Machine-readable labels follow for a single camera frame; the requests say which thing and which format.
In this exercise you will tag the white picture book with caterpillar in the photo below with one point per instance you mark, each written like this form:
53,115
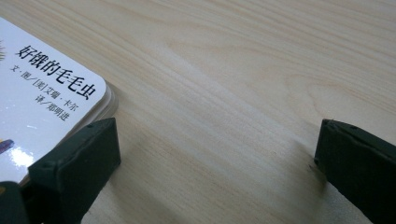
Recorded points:
40,109

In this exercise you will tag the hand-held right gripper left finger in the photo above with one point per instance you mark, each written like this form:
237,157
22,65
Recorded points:
77,161

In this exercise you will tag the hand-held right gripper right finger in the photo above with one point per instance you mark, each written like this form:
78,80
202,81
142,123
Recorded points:
358,161

